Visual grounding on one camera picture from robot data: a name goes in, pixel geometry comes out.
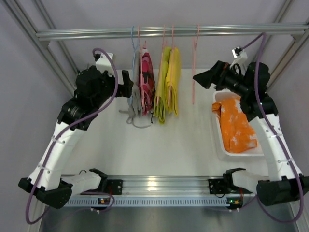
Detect pink hanger of orange trousers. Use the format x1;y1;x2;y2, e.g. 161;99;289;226
192;24;199;105

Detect orange trousers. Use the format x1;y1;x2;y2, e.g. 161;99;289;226
212;96;258;153

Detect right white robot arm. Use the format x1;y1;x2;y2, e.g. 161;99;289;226
193;61;309;206

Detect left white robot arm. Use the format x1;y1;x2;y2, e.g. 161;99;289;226
18;66;133;209

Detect blue hanger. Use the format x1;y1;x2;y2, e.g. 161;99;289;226
129;26;140;110

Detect pink camouflage trousers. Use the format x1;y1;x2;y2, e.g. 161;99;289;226
139;46;155;116

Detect yellow trousers right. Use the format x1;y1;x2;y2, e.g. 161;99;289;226
165;47;181;117

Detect yellow-green trousers left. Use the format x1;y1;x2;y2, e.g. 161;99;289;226
153;46;171;124

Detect white plastic basket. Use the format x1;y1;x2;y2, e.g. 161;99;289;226
212;89;287;163

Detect grey trousers with drawstring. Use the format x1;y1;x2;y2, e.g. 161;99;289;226
119;50;151;129

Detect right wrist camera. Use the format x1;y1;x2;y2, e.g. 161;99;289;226
229;47;248;68

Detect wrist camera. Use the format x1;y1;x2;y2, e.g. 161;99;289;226
94;52;114;76
229;47;248;68

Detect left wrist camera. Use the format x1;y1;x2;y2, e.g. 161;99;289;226
94;52;114;76

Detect aluminium hanging rail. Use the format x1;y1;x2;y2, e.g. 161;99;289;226
36;23;309;41

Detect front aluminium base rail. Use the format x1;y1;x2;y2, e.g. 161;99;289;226
36;175;299;197

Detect slotted grey cable duct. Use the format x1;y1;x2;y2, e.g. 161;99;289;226
65;197;230;207

